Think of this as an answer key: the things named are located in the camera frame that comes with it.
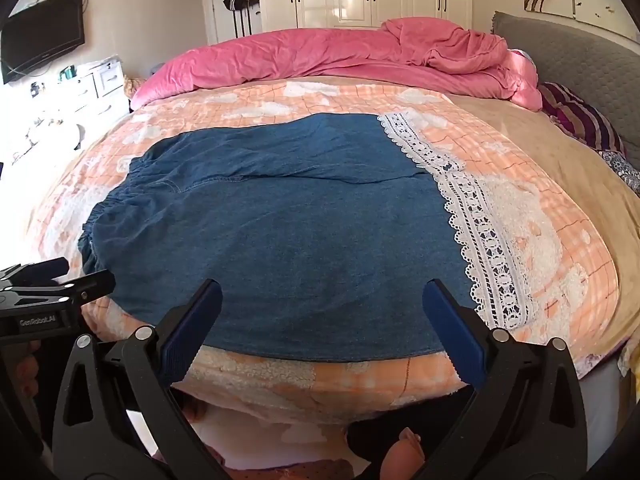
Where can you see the black flat television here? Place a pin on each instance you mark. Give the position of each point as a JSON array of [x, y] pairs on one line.
[[42, 35]]

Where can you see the white dresser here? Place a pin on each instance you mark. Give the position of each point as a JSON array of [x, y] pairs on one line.
[[100, 85]]

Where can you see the tan plush toy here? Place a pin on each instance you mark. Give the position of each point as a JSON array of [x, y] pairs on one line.
[[131, 86]]

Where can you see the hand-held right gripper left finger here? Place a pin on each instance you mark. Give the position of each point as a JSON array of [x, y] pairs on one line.
[[192, 330]]

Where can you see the orange bear printed blanket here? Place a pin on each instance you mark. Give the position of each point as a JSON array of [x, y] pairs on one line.
[[540, 240]]

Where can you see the person's right hand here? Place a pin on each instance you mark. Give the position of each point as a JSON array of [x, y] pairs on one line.
[[405, 452]]

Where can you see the grey quilted headboard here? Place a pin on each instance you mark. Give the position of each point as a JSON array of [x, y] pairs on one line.
[[565, 50]]

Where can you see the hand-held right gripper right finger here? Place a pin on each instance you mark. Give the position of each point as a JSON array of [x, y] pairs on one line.
[[452, 332]]

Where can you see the purple striped pillow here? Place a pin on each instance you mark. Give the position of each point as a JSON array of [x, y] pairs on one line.
[[585, 117]]

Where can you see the blue floral pillow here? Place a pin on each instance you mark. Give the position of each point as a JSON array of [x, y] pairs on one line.
[[622, 167]]

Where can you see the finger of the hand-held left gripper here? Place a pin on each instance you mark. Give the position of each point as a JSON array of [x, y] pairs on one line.
[[92, 285], [40, 267]]

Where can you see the blue denim pants lace trim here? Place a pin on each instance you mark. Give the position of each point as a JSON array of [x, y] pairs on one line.
[[280, 240]]

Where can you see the white door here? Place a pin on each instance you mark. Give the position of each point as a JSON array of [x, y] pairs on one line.
[[212, 17]]

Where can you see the pink duvet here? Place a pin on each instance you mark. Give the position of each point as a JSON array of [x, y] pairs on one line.
[[310, 55]]

